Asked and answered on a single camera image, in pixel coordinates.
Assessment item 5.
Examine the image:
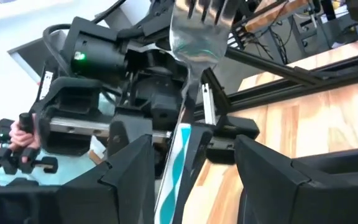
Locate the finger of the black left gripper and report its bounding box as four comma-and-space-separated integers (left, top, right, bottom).
107, 113, 154, 156
172, 116, 260, 224

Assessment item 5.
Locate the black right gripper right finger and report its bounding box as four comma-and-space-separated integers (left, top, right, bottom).
234, 134, 338, 224

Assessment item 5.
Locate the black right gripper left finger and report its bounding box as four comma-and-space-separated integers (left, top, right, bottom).
99, 134, 157, 224

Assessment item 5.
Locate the fork with teal wavy handle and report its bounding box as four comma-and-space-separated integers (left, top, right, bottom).
154, 0, 241, 224

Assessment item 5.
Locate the person's hand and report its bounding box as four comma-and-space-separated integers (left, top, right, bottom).
9, 119, 42, 163

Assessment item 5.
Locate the wooden background table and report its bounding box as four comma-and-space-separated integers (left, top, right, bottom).
244, 0, 312, 34

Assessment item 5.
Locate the black teleoperation handle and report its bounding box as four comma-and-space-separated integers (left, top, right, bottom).
0, 111, 58, 175

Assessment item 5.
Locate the black metal table frame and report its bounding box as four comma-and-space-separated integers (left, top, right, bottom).
197, 46, 358, 125

